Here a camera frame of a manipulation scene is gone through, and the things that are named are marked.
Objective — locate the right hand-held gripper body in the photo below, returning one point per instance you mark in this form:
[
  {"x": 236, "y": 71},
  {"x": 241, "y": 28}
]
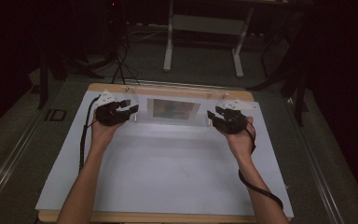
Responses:
[{"x": 234, "y": 121}]

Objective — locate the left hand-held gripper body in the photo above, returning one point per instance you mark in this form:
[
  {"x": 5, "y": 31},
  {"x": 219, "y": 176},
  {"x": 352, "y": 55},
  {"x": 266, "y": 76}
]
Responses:
[{"x": 107, "y": 113}]

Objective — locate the wooden table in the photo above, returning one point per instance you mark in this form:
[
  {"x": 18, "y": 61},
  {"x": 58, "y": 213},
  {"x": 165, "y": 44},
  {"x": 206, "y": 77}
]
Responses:
[{"x": 167, "y": 90}]

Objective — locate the person's left hand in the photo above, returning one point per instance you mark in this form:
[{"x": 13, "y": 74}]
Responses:
[{"x": 102, "y": 133}]

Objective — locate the metal floor rail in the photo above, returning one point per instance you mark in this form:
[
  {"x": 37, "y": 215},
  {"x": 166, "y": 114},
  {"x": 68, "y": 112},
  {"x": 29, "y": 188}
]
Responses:
[
  {"x": 320, "y": 174},
  {"x": 9, "y": 161}
]

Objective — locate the dark rectangular panel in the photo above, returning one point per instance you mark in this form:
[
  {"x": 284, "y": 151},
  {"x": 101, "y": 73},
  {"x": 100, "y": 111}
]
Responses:
[{"x": 174, "y": 109}]

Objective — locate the white board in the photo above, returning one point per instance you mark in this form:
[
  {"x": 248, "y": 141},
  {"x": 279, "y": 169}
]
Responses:
[{"x": 167, "y": 168}]

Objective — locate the black stand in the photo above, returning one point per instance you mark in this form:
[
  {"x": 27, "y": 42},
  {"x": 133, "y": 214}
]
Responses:
[
  {"x": 298, "y": 93},
  {"x": 43, "y": 81}
]

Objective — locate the white metal frame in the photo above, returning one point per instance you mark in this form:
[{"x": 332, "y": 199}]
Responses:
[{"x": 205, "y": 25}]

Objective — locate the person's right hand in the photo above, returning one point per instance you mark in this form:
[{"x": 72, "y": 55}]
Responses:
[{"x": 242, "y": 143}]

